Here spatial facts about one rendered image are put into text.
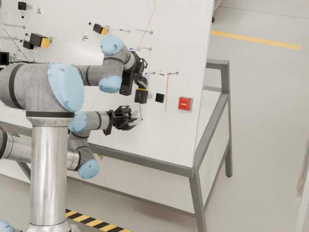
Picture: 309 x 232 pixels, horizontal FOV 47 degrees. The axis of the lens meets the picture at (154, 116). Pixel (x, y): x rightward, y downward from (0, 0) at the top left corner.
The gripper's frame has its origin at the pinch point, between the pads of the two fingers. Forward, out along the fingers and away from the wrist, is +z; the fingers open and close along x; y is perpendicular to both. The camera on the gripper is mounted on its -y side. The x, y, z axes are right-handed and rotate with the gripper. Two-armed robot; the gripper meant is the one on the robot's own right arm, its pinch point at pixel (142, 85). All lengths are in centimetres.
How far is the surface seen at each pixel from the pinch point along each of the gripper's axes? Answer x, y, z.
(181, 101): -17.7, -1.8, 4.9
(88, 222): 53, -76, 96
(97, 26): 26.6, 19.9, -9.3
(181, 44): -12.3, 21.2, -2.1
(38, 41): 57, 9, -8
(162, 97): -7.6, -1.2, 7.3
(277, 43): -25, 135, 206
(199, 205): -28, -40, 53
